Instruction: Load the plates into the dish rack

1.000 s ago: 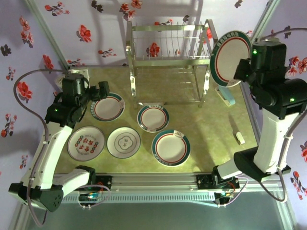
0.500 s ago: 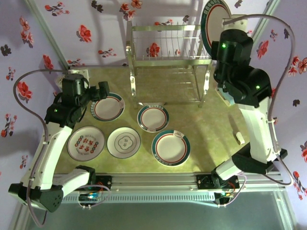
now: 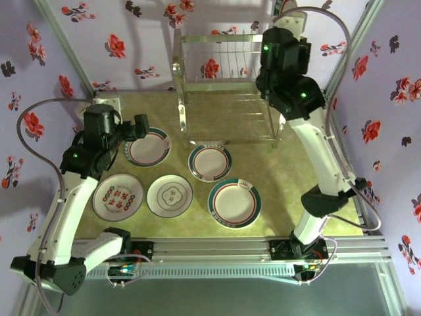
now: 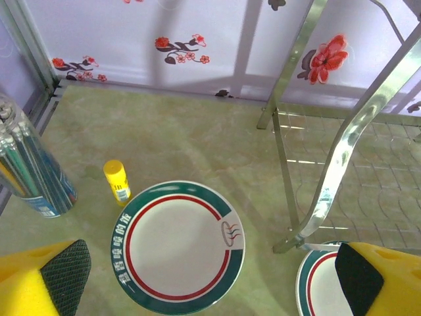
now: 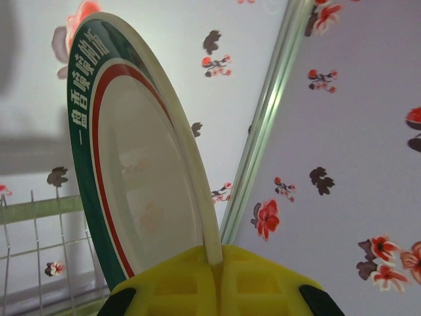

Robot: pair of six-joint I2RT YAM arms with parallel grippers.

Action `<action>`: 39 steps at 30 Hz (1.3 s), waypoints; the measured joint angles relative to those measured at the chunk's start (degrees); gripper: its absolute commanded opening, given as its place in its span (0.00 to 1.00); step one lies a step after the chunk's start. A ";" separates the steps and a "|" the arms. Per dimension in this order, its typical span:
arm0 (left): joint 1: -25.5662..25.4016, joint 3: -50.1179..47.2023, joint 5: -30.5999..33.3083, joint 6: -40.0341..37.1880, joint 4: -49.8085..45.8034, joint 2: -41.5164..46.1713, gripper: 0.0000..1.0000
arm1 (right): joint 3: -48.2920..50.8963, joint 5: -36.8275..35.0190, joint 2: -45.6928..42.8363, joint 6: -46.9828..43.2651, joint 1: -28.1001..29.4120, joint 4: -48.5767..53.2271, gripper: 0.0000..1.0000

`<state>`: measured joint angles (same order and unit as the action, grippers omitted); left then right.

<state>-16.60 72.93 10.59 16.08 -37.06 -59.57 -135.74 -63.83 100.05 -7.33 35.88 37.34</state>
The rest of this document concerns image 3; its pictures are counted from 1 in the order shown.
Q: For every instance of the white plate red characters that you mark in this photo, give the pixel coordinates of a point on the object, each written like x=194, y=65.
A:
x=117, y=197

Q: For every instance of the white plate green cloud motif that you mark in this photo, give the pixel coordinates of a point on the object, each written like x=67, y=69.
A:
x=169, y=196

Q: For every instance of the small green red rimmed plate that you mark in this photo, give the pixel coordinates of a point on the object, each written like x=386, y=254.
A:
x=209, y=163

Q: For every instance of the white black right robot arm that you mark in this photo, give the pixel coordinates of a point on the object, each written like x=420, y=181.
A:
x=315, y=154

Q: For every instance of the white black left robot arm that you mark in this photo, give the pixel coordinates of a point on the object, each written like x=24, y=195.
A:
x=65, y=210

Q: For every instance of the small green circuit board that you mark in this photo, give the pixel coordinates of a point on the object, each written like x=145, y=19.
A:
x=123, y=270
x=307, y=266

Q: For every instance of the aluminium frame post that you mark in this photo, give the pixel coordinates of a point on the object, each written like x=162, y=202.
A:
x=24, y=304
x=353, y=42
x=391, y=289
x=62, y=42

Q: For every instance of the aluminium side rail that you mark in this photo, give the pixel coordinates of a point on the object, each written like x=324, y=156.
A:
x=358, y=204

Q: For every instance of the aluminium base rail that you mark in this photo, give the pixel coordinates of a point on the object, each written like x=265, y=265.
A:
x=213, y=248

